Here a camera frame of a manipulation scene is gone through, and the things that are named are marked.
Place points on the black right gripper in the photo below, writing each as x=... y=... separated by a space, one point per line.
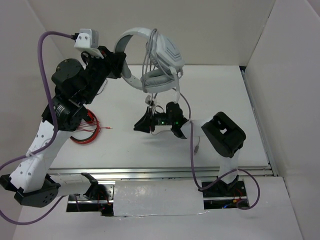
x=144 y=123

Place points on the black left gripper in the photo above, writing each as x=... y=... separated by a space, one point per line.
x=113 y=61

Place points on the white over-ear headphones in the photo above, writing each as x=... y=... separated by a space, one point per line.
x=162 y=65

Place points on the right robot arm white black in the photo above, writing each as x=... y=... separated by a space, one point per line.
x=225 y=136

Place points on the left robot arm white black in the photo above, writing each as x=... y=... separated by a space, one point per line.
x=30 y=181

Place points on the red black headphones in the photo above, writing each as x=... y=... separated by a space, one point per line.
x=91 y=126

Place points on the white foil-covered panel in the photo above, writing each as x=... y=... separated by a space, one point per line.
x=157 y=198

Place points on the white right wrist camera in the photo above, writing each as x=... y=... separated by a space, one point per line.
x=150 y=101

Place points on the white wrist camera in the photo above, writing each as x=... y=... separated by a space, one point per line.
x=150 y=101
x=88 y=41

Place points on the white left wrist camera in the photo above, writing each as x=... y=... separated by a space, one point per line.
x=88 y=41

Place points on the front aluminium rail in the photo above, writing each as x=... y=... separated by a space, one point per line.
x=162 y=173

